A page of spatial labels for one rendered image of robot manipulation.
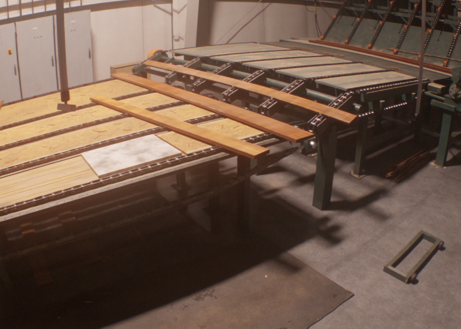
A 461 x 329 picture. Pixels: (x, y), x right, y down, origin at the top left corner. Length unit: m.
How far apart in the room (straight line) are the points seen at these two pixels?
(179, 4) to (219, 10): 1.33
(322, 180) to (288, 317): 1.49
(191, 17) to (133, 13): 1.35
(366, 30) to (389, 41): 0.73
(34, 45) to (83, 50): 1.09
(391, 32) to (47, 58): 7.10
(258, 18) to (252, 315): 9.09
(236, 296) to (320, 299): 0.57
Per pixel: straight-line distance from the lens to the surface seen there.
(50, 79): 7.62
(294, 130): 2.88
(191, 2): 8.43
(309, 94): 3.87
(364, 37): 8.37
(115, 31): 8.55
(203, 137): 2.73
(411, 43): 7.85
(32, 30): 7.50
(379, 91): 3.99
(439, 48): 7.60
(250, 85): 4.01
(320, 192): 3.52
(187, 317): 2.45
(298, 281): 2.73
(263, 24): 10.79
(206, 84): 4.61
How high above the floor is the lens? 1.81
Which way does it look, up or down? 23 degrees down
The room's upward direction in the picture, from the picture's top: 1 degrees counter-clockwise
